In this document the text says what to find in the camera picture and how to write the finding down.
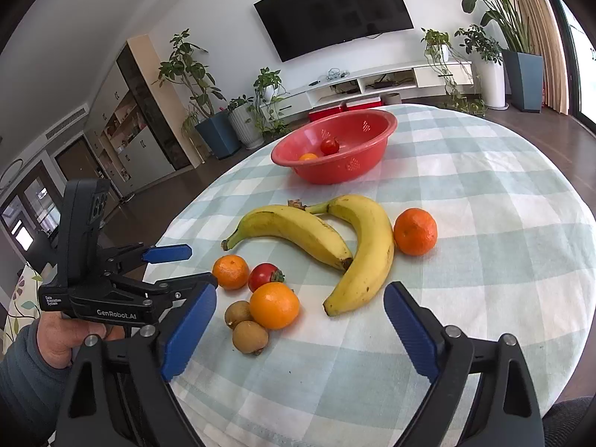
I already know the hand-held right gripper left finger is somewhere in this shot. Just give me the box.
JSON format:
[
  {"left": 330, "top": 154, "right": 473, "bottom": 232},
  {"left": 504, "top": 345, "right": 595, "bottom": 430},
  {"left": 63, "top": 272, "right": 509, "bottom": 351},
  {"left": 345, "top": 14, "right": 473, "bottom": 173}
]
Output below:
[{"left": 53, "top": 284, "right": 218, "bottom": 447}]

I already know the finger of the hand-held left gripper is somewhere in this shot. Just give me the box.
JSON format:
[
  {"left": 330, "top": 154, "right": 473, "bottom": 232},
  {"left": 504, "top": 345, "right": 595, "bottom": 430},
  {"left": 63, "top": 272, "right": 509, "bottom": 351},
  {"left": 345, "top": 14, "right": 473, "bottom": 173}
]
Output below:
[
  {"left": 105, "top": 272, "right": 219, "bottom": 324},
  {"left": 95, "top": 242, "right": 193, "bottom": 280}
]

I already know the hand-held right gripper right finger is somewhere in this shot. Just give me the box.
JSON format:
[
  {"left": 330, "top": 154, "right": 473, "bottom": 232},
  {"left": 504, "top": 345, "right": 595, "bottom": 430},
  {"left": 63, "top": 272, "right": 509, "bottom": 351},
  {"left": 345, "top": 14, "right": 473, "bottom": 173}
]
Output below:
[{"left": 383, "top": 282, "right": 546, "bottom": 447}]

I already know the brown kiwi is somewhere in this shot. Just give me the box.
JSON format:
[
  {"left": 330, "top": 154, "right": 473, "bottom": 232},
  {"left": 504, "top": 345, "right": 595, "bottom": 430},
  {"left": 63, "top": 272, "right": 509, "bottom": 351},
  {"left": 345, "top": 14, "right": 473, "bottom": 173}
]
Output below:
[
  {"left": 224, "top": 301, "right": 254, "bottom": 330},
  {"left": 232, "top": 320, "right": 269, "bottom": 355}
]

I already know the long-stemmed yellow banana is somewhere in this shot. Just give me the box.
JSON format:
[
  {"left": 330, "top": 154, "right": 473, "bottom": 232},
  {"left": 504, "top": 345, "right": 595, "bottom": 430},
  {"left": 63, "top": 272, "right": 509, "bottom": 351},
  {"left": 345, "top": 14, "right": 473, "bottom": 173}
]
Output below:
[{"left": 287, "top": 194, "right": 396, "bottom": 317}]

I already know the smooth round orange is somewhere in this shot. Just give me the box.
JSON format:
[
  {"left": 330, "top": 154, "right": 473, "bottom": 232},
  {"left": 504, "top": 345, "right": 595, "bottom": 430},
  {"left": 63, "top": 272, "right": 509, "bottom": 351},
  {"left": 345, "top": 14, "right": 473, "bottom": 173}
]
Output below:
[{"left": 250, "top": 282, "right": 301, "bottom": 330}]

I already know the large orange mandarin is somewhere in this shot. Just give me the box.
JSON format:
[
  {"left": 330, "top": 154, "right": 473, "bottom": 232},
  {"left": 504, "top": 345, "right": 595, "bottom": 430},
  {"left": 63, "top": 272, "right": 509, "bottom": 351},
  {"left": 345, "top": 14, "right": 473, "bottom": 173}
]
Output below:
[{"left": 394, "top": 208, "right": 438, "bottom": 257}]

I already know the red plastic colander bowl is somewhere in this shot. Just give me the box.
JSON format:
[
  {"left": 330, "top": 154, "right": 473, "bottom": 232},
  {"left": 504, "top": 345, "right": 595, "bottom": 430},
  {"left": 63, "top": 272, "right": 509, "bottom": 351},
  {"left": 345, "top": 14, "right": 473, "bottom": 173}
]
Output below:
[{"left": 271, "top": 108, "right": 398, "bottom": 185}]

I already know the person's left forearm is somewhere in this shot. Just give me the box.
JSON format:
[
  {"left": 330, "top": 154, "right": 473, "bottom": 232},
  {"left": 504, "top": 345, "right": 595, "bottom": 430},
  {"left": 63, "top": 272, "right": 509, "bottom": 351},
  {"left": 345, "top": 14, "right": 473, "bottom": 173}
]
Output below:
[{"left": 0, "top": 319, "right": 72, "bottom": 447}]

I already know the person's left hand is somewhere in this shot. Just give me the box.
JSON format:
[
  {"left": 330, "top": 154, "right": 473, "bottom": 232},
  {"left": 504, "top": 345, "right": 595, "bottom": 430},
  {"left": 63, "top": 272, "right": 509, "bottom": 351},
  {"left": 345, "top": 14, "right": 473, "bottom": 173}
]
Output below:
[{"left": 38, "top": 311, "right": 126, "bottom": 370}]

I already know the brown entrance door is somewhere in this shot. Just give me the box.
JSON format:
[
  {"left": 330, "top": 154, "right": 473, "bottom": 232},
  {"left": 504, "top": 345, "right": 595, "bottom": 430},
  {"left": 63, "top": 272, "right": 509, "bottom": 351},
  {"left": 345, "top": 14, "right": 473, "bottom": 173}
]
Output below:
[{"left": 55, "top": 135, "right": 101, "bottom": 182}]

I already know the floral cushion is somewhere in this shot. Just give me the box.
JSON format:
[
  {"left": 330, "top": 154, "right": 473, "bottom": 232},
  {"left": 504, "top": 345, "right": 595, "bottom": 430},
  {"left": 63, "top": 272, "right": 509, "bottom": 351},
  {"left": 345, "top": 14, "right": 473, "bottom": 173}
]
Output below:
[{"left": 0, "top": 265, "right": 44, "bottom": 345}]

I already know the white shelf cabinet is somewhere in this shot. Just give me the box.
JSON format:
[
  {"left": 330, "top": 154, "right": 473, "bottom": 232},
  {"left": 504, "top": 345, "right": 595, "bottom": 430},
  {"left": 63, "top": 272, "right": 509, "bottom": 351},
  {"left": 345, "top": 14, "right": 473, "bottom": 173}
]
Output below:
[{"left": 86, "top": 63, "right": 175, "bottom": 182}]

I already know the leafy tree in blue pot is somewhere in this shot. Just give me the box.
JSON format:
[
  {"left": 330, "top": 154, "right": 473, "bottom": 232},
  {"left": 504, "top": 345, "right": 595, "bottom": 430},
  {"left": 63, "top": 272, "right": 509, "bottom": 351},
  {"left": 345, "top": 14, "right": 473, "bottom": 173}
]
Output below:
[{"left": 157, "top": 29, "right": 241, "bottom": 160}]

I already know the plant in white ribbed pot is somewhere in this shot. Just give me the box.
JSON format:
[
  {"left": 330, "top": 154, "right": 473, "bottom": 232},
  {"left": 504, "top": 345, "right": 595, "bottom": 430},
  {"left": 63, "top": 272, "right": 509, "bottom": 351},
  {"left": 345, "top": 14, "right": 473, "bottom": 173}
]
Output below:
[{"left": 226, "top": 95, "right": 265, "bottom": 150}]

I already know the tall dark glass cabinet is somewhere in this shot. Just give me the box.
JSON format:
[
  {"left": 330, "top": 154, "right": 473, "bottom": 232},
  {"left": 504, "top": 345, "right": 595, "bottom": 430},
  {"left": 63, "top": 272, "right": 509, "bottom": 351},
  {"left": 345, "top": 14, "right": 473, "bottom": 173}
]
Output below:
[{"left": 116, "top": 35, "right": 206, "bottom": 171}]

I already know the trailing plant in small pot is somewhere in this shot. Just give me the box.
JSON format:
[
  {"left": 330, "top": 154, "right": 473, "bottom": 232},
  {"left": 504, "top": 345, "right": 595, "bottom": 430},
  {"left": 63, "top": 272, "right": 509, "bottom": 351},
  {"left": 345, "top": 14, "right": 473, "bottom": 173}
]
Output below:
[{"left": 253, "top": 67, "right": 292, "bottom": 138}]

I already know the red storage box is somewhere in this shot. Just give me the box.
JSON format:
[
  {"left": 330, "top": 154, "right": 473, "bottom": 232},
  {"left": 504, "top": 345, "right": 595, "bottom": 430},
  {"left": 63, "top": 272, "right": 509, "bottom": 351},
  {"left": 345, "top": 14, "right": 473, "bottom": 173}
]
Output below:
[
  {"left": 345, "top": 95, "right": 383, "bottom": 111},
  {"left": 308, "top": 105, "right": 345, "bottom": 123}
]

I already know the white television console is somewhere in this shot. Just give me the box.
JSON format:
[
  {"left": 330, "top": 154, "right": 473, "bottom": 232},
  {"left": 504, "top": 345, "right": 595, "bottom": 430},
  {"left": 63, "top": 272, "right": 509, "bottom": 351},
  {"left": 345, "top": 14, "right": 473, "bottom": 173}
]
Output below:
[{"left": 258, "top": 60, "right": 473, "bottom": 122}]

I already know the bushy plant in white pot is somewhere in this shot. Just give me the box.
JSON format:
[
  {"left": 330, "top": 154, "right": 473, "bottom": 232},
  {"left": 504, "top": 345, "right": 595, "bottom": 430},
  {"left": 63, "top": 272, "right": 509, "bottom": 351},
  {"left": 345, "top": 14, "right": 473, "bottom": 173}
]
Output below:
[{"left": 455, "top": 24, "right": 506, "bottom": 109}]

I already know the tall broadleaf plant blue pot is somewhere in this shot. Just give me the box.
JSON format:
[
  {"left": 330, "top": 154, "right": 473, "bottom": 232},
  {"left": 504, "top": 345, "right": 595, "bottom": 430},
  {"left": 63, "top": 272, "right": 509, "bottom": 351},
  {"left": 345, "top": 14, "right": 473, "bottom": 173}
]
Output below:
[{"left": 421, "top": 0, "right": 545, "bottom": 113}]

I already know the trailing vine plant on console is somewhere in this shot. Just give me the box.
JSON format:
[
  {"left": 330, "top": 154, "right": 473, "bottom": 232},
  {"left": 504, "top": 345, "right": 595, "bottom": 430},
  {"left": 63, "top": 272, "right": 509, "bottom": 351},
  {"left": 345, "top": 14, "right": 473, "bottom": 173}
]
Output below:
[{"left": 421, "top": 28, "right": 487, "bottom": 117}]

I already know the glass window door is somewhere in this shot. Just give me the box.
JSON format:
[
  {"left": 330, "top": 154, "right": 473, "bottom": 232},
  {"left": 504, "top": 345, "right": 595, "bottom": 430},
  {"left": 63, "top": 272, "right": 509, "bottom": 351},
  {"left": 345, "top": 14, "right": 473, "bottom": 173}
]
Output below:
[{"left": 556, "top": 0, "right": 596, "bottom": 126}]

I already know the beige curtain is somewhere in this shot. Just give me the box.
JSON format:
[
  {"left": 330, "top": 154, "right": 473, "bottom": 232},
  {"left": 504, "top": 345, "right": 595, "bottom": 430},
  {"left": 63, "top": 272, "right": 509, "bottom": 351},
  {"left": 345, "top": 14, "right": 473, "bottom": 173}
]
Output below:
[{"left": 496, "top": 0, "right": 571, "bottom": 115}]

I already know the black wall television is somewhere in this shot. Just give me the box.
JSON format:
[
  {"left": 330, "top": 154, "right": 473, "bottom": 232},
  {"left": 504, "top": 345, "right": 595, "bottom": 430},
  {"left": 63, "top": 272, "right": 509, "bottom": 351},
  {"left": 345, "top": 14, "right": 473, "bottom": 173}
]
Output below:
[{"left": 254, "top": 0, "right": 415, "bottom": 62}]

